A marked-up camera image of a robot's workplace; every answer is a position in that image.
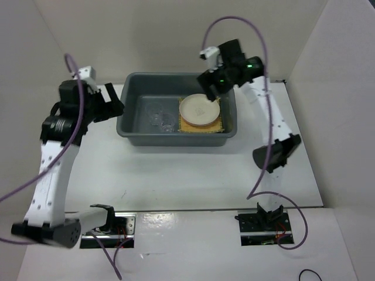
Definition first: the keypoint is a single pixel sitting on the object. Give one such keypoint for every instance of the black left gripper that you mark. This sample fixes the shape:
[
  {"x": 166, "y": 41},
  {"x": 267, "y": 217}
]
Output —
[{"x": 108, "y": 112}]

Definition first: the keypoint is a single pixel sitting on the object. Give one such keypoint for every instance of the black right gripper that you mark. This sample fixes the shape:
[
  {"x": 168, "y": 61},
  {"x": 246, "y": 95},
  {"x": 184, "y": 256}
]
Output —
[{"x": 207, "y": 78}]

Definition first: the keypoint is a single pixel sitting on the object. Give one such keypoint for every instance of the cream plate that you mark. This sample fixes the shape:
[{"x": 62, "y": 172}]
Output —
[{"x": 198, "y": 109}]

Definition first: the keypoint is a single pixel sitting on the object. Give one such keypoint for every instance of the woven bamboo mat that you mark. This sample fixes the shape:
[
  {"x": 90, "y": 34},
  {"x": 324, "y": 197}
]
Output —
[{"x": 185, "y": 128}]

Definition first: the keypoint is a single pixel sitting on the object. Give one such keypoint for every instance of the clear plastic cup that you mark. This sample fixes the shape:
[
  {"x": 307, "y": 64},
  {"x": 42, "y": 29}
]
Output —
[
  {"x": 154, "y": 111},
  {"x": 167, "y": 123}
]

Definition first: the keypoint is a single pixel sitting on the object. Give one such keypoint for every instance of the pink plate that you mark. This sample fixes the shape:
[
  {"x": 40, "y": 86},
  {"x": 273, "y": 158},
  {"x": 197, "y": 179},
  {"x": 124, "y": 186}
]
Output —
[{"x": 212, "y": 123}]

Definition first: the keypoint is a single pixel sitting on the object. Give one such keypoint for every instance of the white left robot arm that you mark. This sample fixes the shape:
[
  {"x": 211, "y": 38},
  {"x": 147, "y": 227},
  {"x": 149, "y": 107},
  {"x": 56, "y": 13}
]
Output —
[{"x": 45, "y": 222}]

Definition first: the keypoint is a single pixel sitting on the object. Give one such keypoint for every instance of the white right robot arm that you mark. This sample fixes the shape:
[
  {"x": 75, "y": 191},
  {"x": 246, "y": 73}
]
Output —
[{"x": 279, "y": 140}]

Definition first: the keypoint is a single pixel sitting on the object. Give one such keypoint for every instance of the grey plastic bin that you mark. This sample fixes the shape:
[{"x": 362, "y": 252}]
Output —
[{"x": 165, "y": 90}]

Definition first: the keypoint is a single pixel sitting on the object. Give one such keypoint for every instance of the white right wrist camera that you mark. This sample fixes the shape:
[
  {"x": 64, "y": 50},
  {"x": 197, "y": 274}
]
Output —
[{"x": 211, "y": 55}]

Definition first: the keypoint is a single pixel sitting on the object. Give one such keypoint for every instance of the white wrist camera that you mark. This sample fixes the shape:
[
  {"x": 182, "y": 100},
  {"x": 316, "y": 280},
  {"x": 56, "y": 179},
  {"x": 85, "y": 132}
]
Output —
[
  {"x": 211, "y": 55},
  {"x": 87, "y": 74}
]

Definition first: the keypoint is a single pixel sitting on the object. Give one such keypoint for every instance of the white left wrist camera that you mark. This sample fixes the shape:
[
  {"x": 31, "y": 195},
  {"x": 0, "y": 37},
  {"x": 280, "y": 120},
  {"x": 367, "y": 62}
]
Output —
[{"x": 87, "y": 74}]

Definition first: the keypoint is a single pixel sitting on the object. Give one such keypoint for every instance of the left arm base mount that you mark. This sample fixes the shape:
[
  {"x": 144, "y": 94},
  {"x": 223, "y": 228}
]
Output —
[{"x": 120, "y": 234}]

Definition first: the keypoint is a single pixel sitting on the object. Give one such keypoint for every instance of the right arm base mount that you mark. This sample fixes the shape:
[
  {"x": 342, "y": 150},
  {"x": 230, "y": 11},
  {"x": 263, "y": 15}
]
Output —
[{"x": 253, "y": 234}]

